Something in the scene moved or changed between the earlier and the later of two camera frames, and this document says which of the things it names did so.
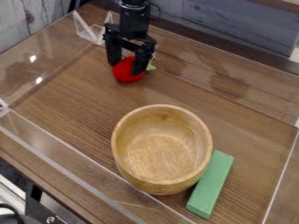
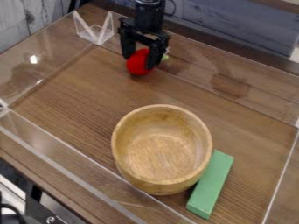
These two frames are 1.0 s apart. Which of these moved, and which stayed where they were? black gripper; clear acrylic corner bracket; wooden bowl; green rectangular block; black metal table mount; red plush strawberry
Moved: red plush strawberry; black gripper
Stayed: black metal table mount; green rectangular block; wooden bowl; clear acrylic corner bracket
